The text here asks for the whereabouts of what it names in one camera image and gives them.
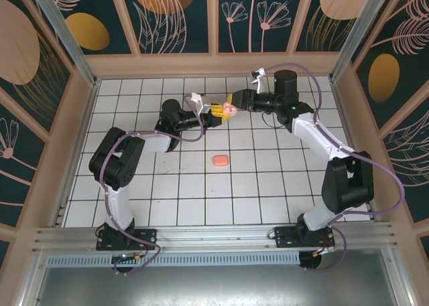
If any steel sheet panel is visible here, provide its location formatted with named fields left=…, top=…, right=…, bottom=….
left=19, top=248, right=413, bottom=306

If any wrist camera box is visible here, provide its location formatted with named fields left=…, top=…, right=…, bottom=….
left=250, top=67, right=268, bottom=94
left=189, top=91, right=212, bottom=115

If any aluminium corner post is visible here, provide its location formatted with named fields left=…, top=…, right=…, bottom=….
left=27, top=0, right=99, bottom=88
left=329, top=0, right=393, bottom=83

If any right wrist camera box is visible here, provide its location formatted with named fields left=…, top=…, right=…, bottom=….
left=250, top=67, right=268, bottom=94

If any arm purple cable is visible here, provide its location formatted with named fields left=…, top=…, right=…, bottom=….
left=263, top=62, right=406, bottom=274
left=101, top=93, right=206, bottom=277

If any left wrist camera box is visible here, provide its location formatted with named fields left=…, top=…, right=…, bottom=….
left=189, top=91, right=212, bottom=115

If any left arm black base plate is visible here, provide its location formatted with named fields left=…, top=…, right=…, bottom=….
left=96, top=228, right=158, bottom=252

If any small circuit board with wires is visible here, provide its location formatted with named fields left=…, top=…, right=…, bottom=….
left=111, top=252, right=150, bottom=265

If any aluminium frame rail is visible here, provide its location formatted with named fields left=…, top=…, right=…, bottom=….
left=32, top=221, right=400, bottom=253

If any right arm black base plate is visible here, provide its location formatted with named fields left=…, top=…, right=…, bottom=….
left=273, top=226, right=336, bottom=250

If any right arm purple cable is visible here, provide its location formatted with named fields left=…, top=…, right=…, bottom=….
left=263, top=62, right=406, bottom=274

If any slotted grey cable duct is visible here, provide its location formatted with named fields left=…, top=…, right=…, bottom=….
left=46, top=254, right=302, bottom=267

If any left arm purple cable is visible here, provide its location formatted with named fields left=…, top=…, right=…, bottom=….
left=101, top=93, right=206, bottom=277

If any pale pink earbud charging case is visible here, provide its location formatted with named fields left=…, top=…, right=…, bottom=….
left=222, top=100, right=239, bottom=117

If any yellow wire connector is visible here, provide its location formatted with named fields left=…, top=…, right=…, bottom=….
left=311, top=244, right=336, bottom=257

